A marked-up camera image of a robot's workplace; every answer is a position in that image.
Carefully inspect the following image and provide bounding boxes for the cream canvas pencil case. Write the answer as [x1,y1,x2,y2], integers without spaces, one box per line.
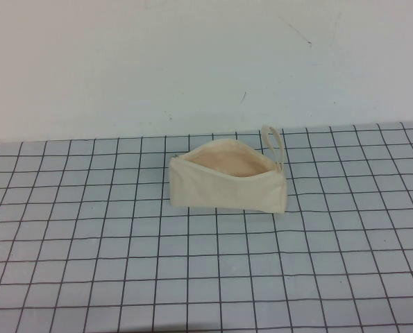
[169,125,288,212]

